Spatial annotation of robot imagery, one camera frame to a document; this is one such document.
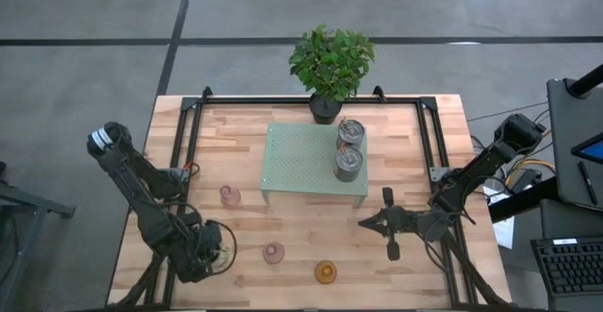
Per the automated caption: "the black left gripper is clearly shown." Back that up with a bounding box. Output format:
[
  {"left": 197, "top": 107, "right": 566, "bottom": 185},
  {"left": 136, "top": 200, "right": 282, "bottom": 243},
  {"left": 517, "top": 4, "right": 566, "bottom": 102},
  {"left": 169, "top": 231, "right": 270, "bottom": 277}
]
[{"left": 178, "top": 221, "right": 223, "bottom": 284}]

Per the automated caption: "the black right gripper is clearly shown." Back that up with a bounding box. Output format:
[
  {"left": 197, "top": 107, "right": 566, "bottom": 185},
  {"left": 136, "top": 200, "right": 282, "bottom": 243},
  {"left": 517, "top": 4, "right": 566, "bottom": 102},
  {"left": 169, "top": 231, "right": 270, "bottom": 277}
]
[{"left": 357, "top": 187, "right": 428, "bottom": 262}]

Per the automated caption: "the pale green perforated metal shelf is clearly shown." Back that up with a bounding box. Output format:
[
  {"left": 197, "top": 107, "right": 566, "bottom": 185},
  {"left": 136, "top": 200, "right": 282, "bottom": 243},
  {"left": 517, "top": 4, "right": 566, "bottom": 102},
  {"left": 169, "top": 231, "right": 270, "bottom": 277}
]
[{"left": 260, "top": 122, "right": 369, "bottom": 208}]

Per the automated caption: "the white paper sheet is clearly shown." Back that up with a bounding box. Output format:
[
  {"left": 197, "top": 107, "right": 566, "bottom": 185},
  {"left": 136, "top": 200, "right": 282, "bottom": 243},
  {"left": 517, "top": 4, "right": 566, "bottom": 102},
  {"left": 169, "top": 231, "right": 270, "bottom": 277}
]
[{"left": 480, "top": 185, "right": 515, "bottom": 251}]

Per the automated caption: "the black plant pot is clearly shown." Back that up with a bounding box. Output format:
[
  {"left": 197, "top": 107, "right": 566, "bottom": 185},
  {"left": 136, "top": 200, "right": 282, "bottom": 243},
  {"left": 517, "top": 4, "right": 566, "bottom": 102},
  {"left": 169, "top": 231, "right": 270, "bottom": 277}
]
[{"left": 308, "top": 92, "right": 344, "bottom": 125}]

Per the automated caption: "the black power adapter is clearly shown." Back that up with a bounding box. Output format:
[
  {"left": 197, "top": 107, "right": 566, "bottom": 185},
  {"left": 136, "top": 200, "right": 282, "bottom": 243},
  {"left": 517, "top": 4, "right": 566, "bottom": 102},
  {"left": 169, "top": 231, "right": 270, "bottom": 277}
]
[{"left": 506, "top": 168, "right": 543, "bottom": 194}]

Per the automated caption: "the grey keyboard shelf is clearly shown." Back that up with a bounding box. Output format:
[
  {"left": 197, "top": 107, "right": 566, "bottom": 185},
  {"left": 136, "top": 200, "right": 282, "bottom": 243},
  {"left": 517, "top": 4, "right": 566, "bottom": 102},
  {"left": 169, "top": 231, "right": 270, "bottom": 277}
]
[{"left": 511, "top": 198, "right": 603, "bottom": 312}]

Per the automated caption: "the green leafy plant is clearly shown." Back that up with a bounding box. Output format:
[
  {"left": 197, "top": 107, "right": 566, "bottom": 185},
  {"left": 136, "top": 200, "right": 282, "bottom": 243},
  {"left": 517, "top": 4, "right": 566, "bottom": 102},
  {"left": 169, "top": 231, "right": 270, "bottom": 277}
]
[{"left": 287, "top": 23, "right": 377, "bottom": 102}]

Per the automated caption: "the black keyboard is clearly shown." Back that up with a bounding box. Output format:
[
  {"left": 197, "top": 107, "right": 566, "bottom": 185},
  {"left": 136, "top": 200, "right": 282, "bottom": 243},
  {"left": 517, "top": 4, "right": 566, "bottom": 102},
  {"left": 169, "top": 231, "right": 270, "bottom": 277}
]
[{"left": 530, "top": 235, "right": 603, "bottom": 298}]

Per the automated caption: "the black pen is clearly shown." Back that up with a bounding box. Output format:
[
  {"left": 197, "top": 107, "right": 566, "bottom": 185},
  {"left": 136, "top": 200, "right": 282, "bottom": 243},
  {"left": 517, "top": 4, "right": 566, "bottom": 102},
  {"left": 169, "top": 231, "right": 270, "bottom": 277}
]
[{"left": 577, "top": 159, "right": 599, "bottom": 206}]

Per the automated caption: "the grey desk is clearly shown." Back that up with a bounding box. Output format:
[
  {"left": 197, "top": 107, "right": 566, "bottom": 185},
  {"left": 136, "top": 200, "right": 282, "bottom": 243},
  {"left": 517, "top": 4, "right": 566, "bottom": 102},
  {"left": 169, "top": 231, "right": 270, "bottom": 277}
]
[{"left": 546, "top": 78, "right": 603, "bottom": 212}]

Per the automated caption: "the tablet with blue screen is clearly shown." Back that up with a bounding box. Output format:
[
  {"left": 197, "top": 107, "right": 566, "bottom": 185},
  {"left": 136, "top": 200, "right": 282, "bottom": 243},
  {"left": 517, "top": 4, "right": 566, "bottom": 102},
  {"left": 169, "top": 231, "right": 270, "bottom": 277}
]
[{"left": 570, "top": 131, "right": 603, "bottom": 165}]

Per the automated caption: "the black monitor pole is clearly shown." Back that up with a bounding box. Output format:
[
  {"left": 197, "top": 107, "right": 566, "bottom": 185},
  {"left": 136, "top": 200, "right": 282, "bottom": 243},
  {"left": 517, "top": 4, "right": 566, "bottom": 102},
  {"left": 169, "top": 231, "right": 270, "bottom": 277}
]
[{"left": 564, "top": 62, "right": 603, "bottom": 99}]

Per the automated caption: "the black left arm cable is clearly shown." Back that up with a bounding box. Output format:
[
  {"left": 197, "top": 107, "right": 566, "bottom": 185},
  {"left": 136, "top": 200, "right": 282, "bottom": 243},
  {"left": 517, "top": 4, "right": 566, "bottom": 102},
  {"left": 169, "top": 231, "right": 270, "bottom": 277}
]
[{"left": 206, "top": 220, "right": 238, "bottom": 275}]

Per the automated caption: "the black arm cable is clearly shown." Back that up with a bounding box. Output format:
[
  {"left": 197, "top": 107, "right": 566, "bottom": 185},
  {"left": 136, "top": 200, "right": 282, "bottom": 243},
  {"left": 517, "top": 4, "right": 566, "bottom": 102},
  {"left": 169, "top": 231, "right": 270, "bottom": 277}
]
[
  {"left": 206, "top": 220, "right": 238, "bottom": 275},
  {"left": 422, "top": 226, "right": 449, "bottom": 273}
]

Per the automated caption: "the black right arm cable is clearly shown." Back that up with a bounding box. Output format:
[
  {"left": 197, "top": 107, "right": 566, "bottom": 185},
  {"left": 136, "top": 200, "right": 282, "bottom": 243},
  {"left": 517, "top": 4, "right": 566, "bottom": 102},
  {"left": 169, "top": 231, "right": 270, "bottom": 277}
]
[{"left": 422, "top": 226, "right": 449, "bottom": 273}]

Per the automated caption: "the floor cable bundle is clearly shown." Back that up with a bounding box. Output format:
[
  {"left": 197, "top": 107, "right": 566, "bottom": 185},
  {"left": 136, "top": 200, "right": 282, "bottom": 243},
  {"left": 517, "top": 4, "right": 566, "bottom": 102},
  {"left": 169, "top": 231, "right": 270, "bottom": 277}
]
[{"left": 465, "top": 102, "right": 557, "bottom": 195}]

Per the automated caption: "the black aluminium table frame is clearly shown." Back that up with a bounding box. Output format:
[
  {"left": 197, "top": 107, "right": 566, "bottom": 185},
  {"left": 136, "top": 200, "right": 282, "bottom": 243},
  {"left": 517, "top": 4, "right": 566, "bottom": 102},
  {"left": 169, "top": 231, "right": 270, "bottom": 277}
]
[{"left": 112, "top": 85, "right": 513, "bottom": 312}]

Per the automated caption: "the grey metal cart frame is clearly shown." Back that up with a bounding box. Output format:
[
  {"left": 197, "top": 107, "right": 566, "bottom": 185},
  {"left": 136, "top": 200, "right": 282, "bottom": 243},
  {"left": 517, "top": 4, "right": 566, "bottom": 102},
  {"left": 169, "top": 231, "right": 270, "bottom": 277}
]
[{"left": 0, "top": 160, "right": 76, "bottom": 312}]

